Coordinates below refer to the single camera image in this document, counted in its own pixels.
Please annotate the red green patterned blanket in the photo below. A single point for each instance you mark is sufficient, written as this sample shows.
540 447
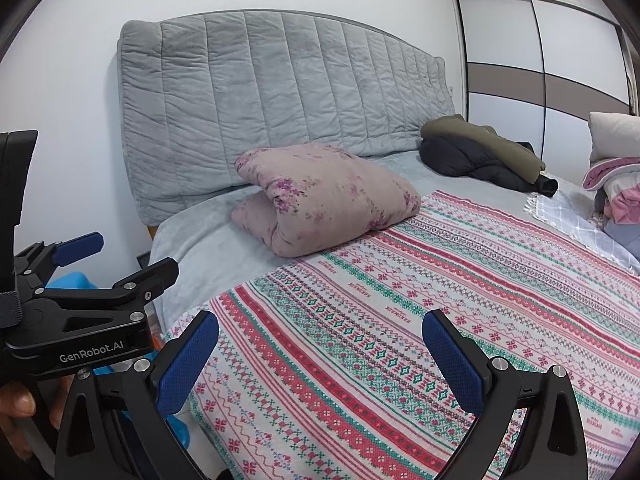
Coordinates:
375 320

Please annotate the grey quilted headboard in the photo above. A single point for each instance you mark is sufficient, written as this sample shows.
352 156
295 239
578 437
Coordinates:
275 95

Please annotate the floral padded jacket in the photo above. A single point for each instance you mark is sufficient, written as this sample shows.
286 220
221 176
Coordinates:
325 195

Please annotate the white lattice fringed cloth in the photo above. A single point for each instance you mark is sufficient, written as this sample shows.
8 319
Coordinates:
565 210

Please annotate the pile of pink white bedding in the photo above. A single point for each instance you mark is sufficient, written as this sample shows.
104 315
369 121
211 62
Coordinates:
615 132

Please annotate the person's left hand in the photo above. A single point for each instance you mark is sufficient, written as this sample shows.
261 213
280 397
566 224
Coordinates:
17 402

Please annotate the white sliding door wardrobe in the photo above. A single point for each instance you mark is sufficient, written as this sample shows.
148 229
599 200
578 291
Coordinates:
505 40

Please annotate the olive green jacket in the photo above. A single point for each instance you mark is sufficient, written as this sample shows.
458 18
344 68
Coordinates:
500 152

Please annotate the pink folded quilt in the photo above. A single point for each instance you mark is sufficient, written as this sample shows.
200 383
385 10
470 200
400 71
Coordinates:
620 200

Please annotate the dark wall socket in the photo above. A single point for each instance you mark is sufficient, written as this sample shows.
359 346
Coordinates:
143 260

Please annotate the blue folded blanket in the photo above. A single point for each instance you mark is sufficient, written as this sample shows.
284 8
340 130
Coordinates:
627 237

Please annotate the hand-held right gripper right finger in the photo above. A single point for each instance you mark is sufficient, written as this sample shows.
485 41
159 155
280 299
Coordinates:
450 360

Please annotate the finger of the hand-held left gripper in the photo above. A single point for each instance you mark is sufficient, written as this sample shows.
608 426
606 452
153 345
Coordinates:
150 275
80 247

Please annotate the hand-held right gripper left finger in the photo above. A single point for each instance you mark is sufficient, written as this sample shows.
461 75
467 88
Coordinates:
187 360

